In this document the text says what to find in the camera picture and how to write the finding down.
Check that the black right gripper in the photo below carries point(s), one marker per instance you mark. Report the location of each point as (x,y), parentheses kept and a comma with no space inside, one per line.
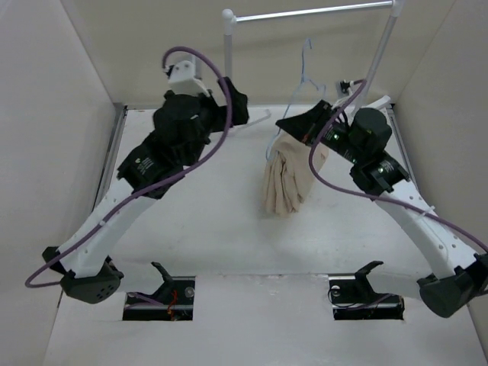
(306,126)

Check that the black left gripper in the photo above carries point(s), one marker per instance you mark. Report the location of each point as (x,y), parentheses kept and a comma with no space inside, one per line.
(220,112)

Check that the light blue wire hanger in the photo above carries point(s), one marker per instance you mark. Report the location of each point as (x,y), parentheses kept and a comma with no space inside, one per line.
(301,91)

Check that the beige trousers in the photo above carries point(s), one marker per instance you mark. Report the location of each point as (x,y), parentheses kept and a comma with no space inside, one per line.
(288,179)

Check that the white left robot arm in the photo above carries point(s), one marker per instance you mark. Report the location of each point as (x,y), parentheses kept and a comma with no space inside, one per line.
(144,177)

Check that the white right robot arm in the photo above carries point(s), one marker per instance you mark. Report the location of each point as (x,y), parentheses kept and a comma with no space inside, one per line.
(458,274)

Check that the white clothes rack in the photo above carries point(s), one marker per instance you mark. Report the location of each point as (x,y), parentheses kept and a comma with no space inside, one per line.
(230,20)

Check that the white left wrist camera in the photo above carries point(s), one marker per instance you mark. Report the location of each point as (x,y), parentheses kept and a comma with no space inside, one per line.
(183,80)

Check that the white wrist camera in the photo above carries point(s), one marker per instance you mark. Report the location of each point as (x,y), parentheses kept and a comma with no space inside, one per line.
(344,88)
(183,80)

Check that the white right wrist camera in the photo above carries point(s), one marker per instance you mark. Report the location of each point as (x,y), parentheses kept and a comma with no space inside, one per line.
(344,88)

